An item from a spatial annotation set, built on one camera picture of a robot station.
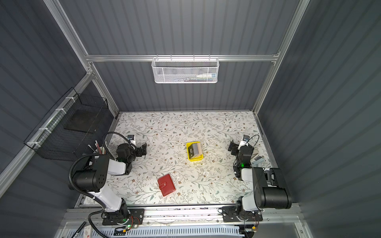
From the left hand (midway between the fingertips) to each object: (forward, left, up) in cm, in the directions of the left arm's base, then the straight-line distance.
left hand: (140, 144), depth 96 cm
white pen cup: (-8, +19, +6) cm, 22 cm away
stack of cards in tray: (-5, -36, -1) cm, 36 cm away
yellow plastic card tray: (+1, -32, -2) cm, 32 cm away
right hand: (-3, -66, +6) cm, 66 cm away
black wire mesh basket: (-2, +25, +25) cm, 35 cm away
